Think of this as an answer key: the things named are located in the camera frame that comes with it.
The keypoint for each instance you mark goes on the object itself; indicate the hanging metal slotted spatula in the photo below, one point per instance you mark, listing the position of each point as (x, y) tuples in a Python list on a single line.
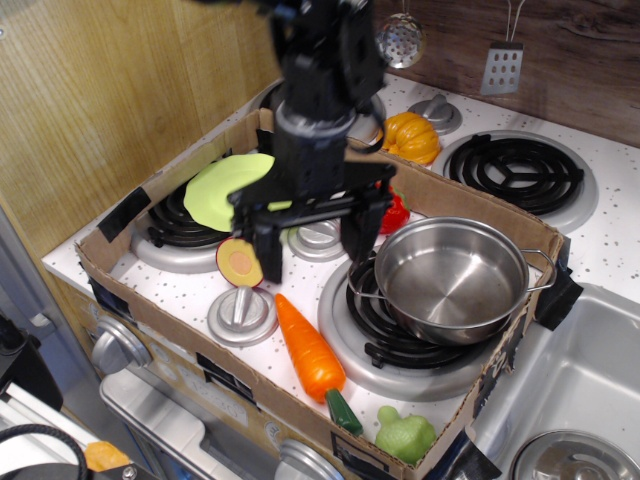
[(504, 58)]

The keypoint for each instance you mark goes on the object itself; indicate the red toy strawberry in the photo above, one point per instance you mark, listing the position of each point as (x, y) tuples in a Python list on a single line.
[(396, 216)]

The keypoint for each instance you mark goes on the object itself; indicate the stainless steel sink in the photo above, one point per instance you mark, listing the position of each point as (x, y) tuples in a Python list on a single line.
[(582, 376)]

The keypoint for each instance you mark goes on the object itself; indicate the orange object bottom left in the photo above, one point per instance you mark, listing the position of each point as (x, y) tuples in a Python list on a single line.
[(101, 456)]

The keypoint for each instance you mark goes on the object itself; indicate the stainless steel pot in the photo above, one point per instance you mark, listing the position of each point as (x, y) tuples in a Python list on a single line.
[(452, 280)]

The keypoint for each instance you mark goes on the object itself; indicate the black device left edge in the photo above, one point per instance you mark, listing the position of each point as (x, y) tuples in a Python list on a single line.
[(23, 365)]

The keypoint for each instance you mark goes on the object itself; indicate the silver oven dial right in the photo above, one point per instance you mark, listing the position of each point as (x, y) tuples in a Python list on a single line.
[(299, 461)]

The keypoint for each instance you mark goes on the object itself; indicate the front right black burner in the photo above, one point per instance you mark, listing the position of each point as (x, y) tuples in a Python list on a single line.
[(380, 356)]

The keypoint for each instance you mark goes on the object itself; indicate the silver stove knob middle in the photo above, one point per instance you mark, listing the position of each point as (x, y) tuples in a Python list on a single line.
[(316, 242)]

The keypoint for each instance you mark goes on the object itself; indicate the back right black burner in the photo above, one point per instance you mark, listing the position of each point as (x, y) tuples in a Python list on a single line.
[(528, 170)]

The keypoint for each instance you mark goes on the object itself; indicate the silver sink drain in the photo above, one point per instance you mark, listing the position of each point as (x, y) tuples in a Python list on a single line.
[(570, 454)]

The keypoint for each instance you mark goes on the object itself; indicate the silver stove knob front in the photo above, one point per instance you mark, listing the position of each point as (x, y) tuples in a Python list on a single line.
[(242, 317)]

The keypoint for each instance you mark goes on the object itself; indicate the silver oven dial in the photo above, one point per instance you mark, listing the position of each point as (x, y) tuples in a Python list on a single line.
[(117, 348), (299, 461)]

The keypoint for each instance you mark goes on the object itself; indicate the silver oven dial left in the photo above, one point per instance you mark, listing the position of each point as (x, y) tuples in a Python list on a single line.
[(117, 348)]

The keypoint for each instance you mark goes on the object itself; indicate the green toy lettuce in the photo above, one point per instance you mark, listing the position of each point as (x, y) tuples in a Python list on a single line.
[(405, 438)]

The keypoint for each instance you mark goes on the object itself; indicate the halved red toy fruit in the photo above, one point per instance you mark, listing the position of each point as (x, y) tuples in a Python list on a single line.
[(238, 264)]

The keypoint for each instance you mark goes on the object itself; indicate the silver stove knob back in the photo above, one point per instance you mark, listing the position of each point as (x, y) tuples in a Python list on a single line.
[(444, 117)]

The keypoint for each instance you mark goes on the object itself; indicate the silver oven door handle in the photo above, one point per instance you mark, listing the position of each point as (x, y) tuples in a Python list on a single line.
[(198, 441)]

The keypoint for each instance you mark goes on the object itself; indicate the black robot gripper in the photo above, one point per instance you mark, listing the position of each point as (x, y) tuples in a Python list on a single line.
[(311, 180)]

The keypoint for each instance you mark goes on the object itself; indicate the hanging metal strainer ladle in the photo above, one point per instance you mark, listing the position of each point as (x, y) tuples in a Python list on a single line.
[(401, 38)]

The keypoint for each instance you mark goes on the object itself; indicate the light green plastic plate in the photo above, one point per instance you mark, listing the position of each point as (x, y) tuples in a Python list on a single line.
[(206, 195)]

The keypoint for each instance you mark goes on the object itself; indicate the front left black burner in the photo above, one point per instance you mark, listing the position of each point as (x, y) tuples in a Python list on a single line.
[(169, 239)]

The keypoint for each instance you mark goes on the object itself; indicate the silver stove knob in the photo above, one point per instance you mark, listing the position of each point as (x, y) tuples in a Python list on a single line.
[(242, 317), (316, 242), (444, 117)]

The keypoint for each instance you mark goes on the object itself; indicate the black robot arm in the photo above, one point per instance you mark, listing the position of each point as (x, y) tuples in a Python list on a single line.
[(331, 68)]

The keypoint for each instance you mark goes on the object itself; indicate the orange toy pumpkin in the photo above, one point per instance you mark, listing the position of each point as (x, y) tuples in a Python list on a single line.
[(411, 137)]

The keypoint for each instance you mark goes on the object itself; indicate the orange toy carrot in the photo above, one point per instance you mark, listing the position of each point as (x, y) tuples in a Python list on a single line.
[(317, 367)]

